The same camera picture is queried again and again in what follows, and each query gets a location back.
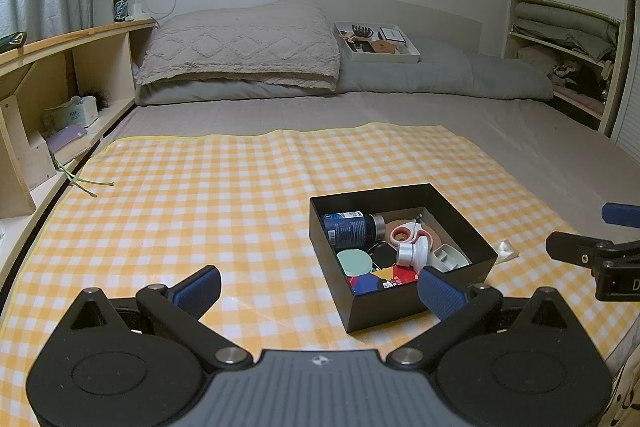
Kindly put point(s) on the brown leather disc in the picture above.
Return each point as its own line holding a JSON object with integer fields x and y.
{"x": 384, "y": 47}

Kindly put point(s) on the wooden bedside shelf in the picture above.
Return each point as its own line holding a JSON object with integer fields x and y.
{"x": 75, "y": 37}

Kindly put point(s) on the orange white scissors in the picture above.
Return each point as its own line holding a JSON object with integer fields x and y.
{"x": 413, "y": 227}

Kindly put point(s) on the beige printed cloth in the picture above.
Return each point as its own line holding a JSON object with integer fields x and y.
{"x": 625, "y": 392}

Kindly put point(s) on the yellow checked mat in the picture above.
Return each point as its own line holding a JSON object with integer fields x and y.
{"x": 200, "y": 207}

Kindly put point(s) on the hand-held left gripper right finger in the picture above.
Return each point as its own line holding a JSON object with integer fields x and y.
{"x": 442, "y": 294}

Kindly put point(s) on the tissue box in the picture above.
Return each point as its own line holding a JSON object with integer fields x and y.
{"x": 70, "y": 112}

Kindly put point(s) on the white closet shelf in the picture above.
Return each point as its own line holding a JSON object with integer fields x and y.
{"x": 615, "y": 107}

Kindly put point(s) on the blue bottle silver cap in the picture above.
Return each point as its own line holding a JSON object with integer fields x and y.
{"x": 350, "y": 229}

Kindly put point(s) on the white plastic case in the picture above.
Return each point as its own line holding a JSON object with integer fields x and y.
{"x": 450, "y": 257}

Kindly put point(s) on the red blue card box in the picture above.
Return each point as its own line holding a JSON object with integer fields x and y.
{"x": 370, "y": 282}

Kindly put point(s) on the small black white box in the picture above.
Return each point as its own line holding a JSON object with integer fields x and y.
{"x": 391, "y": 34}

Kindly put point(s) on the white power adapter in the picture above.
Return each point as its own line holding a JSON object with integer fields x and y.
{"x": 138, "y": 8}

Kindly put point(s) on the black smart watch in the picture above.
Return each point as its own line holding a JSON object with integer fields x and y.
{"x": 382, "y": 255}

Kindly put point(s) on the white tray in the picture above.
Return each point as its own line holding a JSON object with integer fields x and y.
{"x": 385, "y": 58}

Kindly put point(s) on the black furry object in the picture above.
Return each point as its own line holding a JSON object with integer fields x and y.
{"x": 96, "y": 99}

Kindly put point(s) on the beige quilted pillow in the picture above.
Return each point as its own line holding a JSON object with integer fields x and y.
{"x": 240, "y": 47}

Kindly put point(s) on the black hair claw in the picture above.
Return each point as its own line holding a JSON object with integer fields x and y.
{"x": 361, "y": 30}

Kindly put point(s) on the black cardboard box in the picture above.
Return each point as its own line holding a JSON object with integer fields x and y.
{"x": 380, "y": 312}

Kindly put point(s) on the white book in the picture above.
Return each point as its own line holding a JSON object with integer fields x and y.
{"x": 80, "y": 149}

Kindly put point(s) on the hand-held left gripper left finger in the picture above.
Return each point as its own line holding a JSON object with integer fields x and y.
{"x": 197, "y": 289}

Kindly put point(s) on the white suction cup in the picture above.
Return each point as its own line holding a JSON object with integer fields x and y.
{"x": 412, "y": 253}

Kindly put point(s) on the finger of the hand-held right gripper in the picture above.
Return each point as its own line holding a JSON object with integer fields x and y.
{"x": 622, "y": 213}
{"x": 575, "y": 247}

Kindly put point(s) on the folded grey bedding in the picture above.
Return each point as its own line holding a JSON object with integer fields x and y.
{"x": 560, "y": 27}

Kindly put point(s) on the purple notebook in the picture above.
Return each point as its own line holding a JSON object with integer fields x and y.
{"x": 67, "y": 136}

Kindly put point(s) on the green round disc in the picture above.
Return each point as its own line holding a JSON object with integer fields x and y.
{"x": 354, "y": 264}

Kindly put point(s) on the dark clothes pile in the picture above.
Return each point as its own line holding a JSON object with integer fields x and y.
{"x": 570, "y": 74}

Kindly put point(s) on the dark green case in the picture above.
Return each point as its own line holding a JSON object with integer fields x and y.
{"x": 11, "y": 41}

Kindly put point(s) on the green plant stems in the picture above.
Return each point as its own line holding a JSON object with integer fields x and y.
{"x": 75, "y": 177}

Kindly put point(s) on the white louvre door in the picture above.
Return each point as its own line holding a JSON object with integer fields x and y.
{"x": 631, "y": 82}

